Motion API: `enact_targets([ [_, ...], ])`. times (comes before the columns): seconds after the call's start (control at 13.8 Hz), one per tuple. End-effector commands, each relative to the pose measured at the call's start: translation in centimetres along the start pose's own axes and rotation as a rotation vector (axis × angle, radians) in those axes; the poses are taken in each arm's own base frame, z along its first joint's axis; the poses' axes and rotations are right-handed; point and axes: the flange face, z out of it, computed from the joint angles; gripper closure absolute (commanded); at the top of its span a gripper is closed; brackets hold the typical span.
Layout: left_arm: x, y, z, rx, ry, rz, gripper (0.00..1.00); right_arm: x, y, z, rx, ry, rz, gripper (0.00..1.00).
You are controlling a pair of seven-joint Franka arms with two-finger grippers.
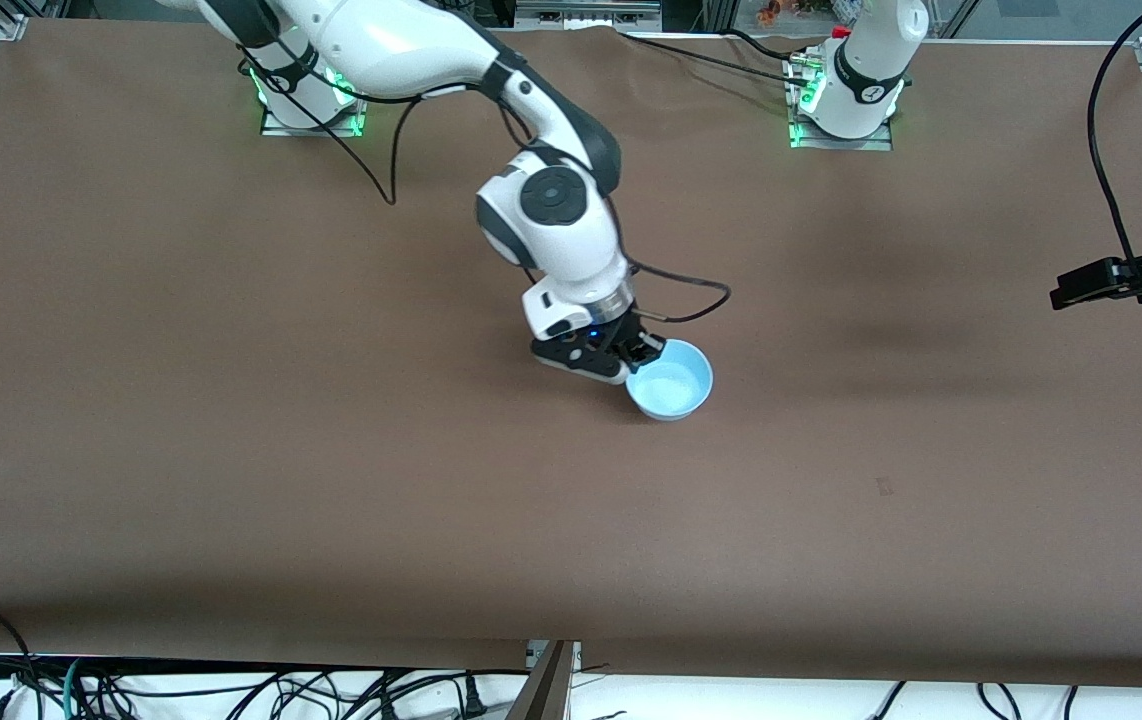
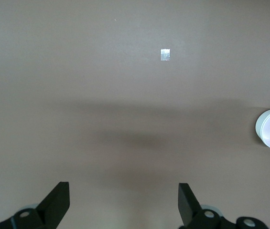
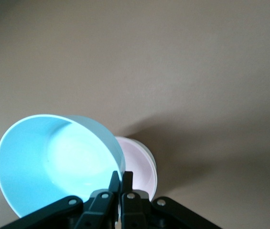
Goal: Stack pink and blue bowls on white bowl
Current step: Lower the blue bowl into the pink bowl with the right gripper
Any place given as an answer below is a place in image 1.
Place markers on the brown table cover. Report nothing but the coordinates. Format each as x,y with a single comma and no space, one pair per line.
231,350

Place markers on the blue bowl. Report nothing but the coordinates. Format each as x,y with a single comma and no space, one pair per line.
673,385

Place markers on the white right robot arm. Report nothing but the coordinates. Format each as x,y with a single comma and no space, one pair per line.
401,40

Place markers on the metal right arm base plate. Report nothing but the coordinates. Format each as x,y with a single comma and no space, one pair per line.
276,128

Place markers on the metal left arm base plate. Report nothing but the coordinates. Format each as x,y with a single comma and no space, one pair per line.
876,143

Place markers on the grey metal beam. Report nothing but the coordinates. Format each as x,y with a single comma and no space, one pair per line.
546,690

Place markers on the grey background device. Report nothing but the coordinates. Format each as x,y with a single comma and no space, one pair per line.
586,15

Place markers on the small white bracket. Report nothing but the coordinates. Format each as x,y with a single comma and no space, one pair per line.
534,655

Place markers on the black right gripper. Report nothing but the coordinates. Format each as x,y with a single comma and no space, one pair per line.
625,333

